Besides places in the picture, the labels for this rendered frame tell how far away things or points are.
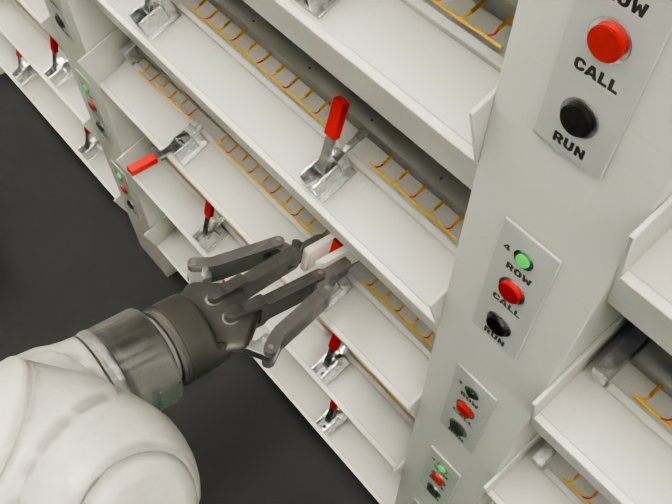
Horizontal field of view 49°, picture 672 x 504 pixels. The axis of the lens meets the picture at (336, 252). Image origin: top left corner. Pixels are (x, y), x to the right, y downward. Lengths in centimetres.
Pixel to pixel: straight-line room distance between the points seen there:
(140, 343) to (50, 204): 101
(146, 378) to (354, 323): 26
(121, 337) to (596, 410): 36
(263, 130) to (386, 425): 43
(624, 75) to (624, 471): 31
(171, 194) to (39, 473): 77
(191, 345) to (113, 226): 91
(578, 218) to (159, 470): 25
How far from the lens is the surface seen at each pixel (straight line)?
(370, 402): 95
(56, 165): 166
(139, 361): 61
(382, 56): 47
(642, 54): 31
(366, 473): 113
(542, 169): 38
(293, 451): 126
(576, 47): 33
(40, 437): 43
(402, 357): 77
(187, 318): 63
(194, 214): 111
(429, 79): 45
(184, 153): 92
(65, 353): 61
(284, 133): 68
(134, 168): 90
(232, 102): 71
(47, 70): 136
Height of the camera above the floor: 119
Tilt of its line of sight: 57 degrees down
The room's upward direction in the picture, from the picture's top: straight up
